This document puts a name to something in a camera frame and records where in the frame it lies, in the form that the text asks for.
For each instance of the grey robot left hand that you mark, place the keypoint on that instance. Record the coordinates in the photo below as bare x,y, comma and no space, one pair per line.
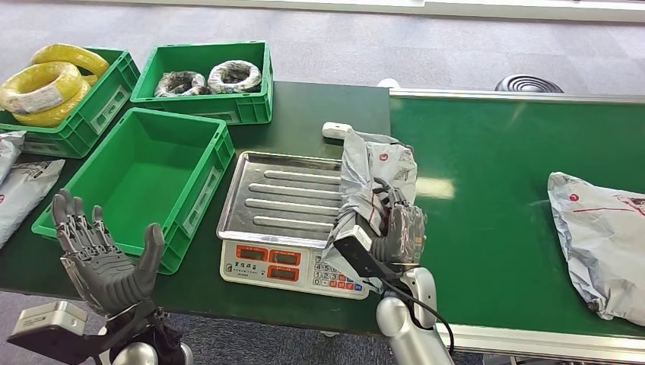
108,279

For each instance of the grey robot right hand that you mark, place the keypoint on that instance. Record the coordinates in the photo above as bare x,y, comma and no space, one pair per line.
405,237

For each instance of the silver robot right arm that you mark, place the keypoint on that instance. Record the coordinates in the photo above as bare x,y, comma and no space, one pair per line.
408,337

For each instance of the green conveyor belt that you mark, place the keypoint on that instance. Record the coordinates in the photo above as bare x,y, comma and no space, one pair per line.
494,151

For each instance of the large grey poly mailer package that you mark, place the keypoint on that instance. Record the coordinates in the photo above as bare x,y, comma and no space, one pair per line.
604,252

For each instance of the grey mailer bag black print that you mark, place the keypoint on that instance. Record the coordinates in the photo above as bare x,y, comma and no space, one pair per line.
25,194

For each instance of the empty green plastic crate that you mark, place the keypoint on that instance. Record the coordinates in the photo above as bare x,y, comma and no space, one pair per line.
146,166

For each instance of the electronic scale with steel tray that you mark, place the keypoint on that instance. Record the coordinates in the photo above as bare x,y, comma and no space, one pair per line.
282,201

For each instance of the small white plastic device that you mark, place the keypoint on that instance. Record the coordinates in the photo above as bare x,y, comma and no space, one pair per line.
332,130

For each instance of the white round object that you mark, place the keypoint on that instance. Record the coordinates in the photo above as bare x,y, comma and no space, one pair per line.
388,83

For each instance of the small grey mailer bag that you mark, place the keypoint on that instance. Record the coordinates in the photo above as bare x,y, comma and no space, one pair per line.
9,151

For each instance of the green crate with yellow coils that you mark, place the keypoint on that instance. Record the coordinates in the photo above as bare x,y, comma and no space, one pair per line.
98,110

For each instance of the black ribbed round object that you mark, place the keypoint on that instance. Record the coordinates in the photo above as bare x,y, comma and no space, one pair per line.
528,85

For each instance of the green crate with black coils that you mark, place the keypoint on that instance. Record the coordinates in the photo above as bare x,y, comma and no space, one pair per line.
201,107

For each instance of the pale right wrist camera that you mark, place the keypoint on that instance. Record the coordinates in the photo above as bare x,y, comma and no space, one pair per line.
360,254

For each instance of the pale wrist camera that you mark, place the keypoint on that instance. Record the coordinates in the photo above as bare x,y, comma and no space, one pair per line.
360,254
48,322

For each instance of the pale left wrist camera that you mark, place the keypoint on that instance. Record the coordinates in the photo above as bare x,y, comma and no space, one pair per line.
48,322

